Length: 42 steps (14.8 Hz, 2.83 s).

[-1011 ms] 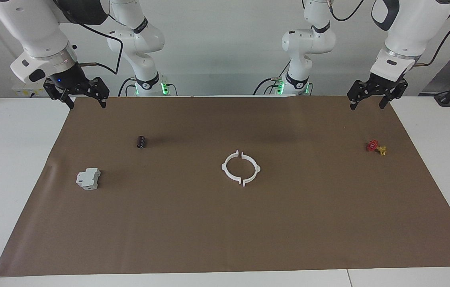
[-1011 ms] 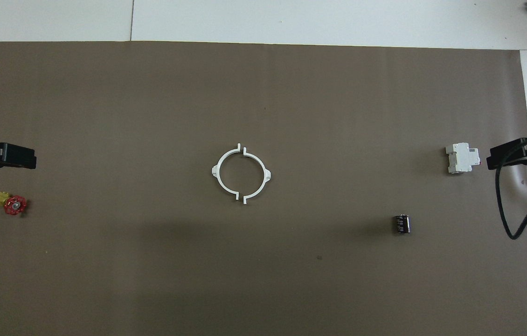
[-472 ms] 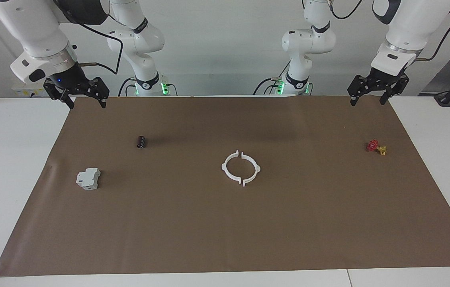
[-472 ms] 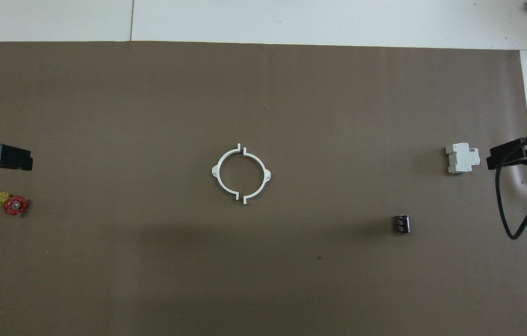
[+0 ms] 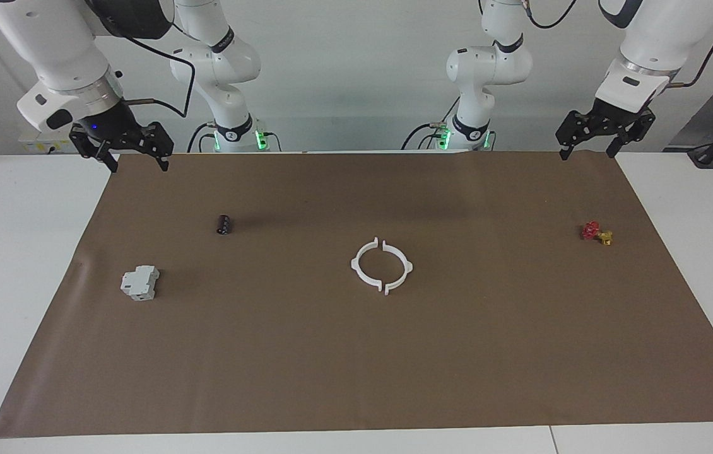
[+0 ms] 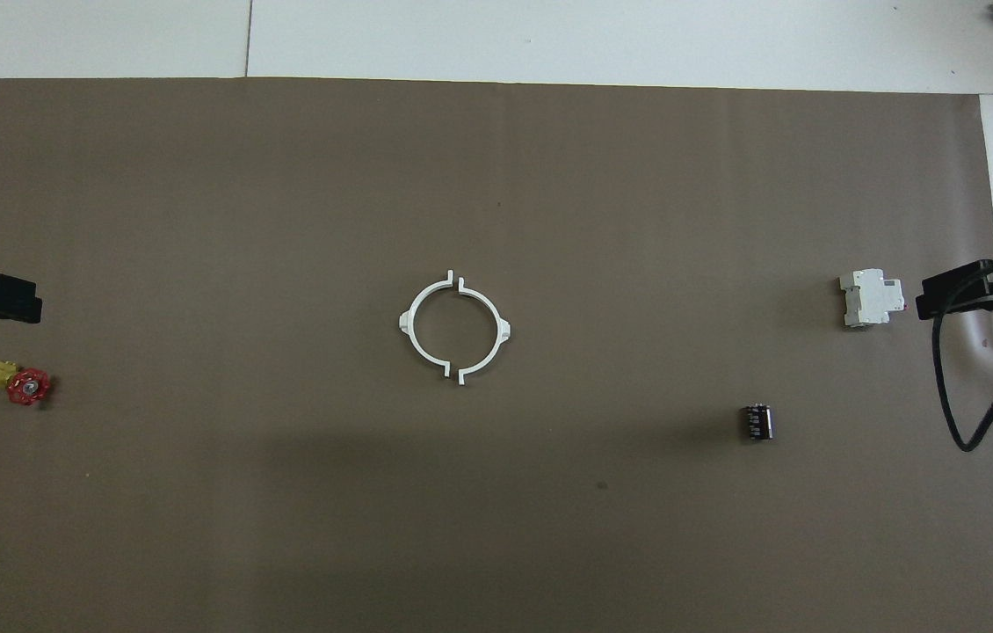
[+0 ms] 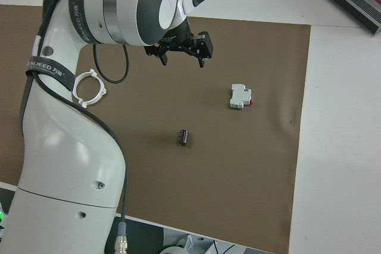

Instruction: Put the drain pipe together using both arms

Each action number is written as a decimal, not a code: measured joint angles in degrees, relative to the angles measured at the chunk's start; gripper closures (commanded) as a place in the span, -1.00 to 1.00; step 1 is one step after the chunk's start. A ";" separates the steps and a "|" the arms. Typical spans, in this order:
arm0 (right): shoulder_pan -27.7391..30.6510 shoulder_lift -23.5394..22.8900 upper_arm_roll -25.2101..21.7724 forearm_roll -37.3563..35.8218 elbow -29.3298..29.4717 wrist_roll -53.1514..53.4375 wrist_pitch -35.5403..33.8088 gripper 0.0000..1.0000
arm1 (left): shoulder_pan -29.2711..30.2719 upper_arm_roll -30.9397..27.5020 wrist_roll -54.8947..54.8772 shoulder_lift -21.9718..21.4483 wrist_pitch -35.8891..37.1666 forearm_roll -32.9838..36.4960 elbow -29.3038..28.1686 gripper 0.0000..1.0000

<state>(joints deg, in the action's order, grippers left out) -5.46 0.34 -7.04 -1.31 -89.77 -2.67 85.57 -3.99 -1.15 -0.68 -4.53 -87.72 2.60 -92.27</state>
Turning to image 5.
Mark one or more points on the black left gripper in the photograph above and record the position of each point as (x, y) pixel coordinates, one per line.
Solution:
(618, 123)

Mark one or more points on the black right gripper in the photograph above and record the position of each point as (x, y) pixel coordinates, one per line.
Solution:
(110, 128)

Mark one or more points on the white half pipe clamp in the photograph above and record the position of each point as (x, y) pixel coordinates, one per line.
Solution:
(354, 263)
(408, 268)

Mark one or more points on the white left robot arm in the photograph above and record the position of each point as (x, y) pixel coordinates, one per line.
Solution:
(665, 44)

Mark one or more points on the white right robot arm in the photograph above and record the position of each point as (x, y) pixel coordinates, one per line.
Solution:
(53, 50)

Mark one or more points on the black cylindrical capacitor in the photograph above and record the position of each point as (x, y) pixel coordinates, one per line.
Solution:
(224, 225)

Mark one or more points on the white circuit breaker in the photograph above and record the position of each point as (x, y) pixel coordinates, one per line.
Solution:
(140, 284)

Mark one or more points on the brown paper table mat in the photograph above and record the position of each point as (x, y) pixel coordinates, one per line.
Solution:
(268, 353)

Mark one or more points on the white wall socket box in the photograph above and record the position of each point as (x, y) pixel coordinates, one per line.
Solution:
(41, 146)

